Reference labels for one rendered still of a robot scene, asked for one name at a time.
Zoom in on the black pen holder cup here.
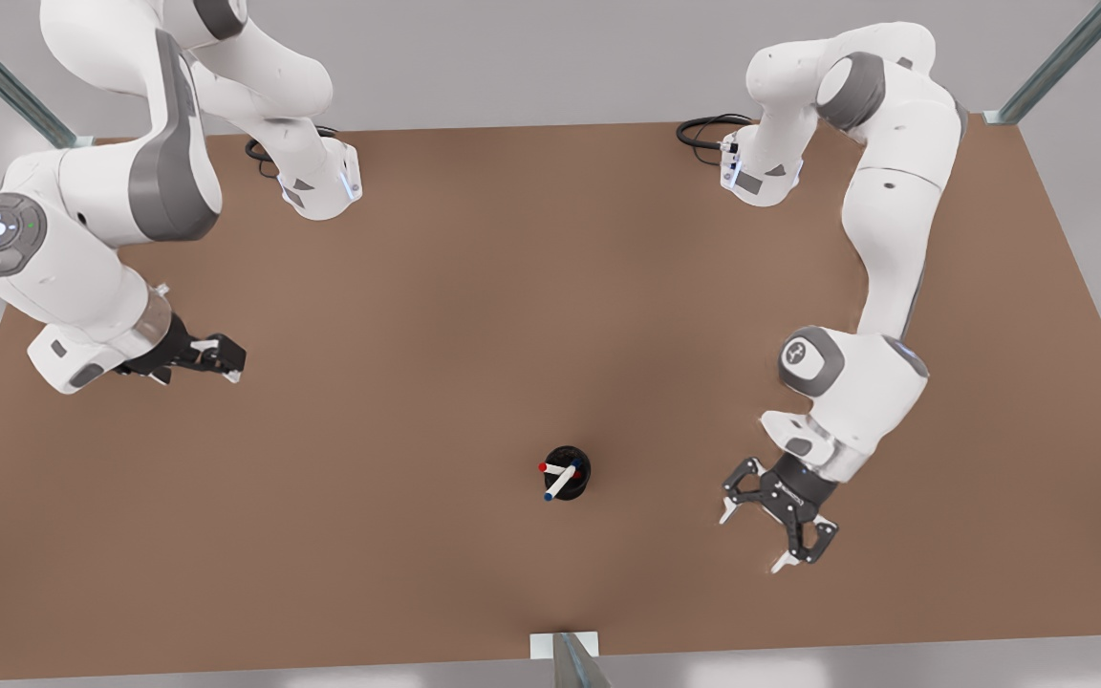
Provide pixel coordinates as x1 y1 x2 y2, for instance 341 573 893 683
545 445 593 503

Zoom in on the black cable loop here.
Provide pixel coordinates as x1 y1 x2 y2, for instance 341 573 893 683
676 114 758 166
245 125 341 180

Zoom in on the silver frame post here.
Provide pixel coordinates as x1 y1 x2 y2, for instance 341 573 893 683
0 5 95 150
529 631 613 688
982 0 1101 127

